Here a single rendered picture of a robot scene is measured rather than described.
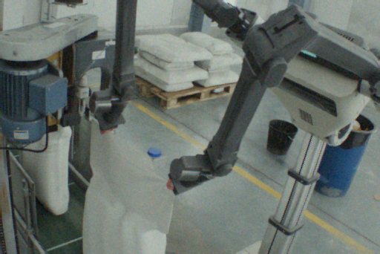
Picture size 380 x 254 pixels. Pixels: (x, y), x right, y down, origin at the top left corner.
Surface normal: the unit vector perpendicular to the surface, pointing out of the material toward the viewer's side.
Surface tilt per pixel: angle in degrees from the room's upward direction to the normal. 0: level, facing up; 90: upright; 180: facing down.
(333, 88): 40
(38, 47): 90
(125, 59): 100
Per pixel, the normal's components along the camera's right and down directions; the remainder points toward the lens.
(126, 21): 0.47, 0.61
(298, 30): -0.51, -0.33
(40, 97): -0.38, 0.34
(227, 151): 0.28, 0.66
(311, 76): -0.36, -0.57
